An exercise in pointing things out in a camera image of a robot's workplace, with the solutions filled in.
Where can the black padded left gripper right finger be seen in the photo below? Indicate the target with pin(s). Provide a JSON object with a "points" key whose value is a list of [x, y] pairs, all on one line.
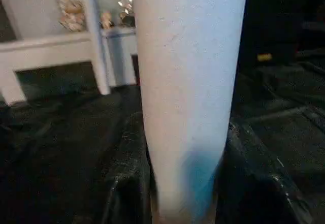
{"points": [[254, 183]]}

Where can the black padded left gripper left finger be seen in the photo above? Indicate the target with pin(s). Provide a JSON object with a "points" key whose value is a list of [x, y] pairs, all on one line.
{"points": [[129, 178]]}

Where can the black mat cover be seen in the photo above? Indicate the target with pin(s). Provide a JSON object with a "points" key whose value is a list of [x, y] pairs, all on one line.
{"points": [[279, 107]]}

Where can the small tan block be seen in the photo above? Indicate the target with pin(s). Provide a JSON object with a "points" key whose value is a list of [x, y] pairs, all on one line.
{"points": [[264, 57]]}

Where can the white cabinet with glass doors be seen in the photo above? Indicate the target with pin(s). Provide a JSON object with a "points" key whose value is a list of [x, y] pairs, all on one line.
{"points": [[50, 46]]}

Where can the tan plush toy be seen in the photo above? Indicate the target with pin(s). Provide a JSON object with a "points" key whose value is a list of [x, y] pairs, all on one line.
{"points": [[106, 19]]}

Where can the round crystal trophy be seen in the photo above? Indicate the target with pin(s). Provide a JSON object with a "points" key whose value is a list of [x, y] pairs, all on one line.
{"points": [[125, 3]]}

